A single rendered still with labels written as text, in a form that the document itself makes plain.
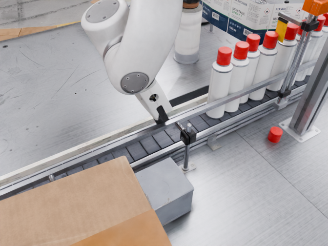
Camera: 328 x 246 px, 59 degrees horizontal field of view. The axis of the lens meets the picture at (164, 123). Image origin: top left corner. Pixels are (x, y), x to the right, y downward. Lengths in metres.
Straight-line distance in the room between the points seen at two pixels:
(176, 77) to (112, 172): 0.61
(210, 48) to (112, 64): 0.71
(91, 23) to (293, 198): 0.59
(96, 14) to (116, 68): 0.10
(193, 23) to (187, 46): 0.08
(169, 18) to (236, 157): 0.47
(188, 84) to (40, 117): 0.47
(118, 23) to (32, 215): 0.30
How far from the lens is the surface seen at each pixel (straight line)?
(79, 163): 0.63
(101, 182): 0.39
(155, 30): 0.43
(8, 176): 0.72
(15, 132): 0.94
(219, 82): 0.74
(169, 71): 0.99
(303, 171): 0.83
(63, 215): 0.38
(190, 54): 1.01
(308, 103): 0.87
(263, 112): 0.92
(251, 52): 0.79
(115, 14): 0.49
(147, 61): 0.44
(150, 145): 0.74
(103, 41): 0.50
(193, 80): 0.95
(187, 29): 0.96
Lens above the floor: 1.44
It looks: 45 degrees down
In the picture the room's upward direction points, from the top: straight up
